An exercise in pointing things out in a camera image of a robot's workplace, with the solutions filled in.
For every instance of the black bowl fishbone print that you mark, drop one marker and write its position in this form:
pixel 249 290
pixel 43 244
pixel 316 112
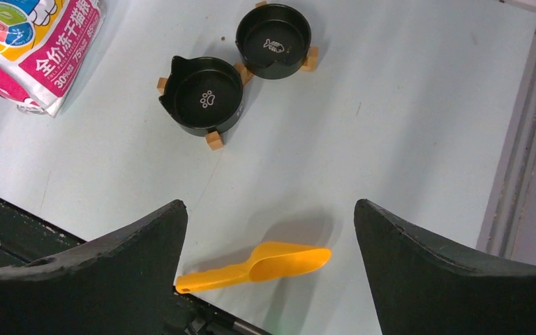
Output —
pixel 273 40

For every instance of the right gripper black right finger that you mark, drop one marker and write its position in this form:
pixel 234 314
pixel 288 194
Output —
pixel 424 283

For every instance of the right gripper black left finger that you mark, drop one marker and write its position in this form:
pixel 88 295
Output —
pixel 120 283

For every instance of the wooden bowl stand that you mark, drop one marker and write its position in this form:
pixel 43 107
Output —
pixel 214 140

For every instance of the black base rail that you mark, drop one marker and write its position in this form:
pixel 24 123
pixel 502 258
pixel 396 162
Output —
pixel 25 238

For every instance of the cat food bag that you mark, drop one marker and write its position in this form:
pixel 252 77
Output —
pixel 42 47

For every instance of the yellow plastic food scoop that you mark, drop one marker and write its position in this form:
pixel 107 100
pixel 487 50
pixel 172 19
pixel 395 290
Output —
pixel 268 261

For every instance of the black bowl paw print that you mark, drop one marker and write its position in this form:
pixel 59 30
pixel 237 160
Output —
pixel 203 95

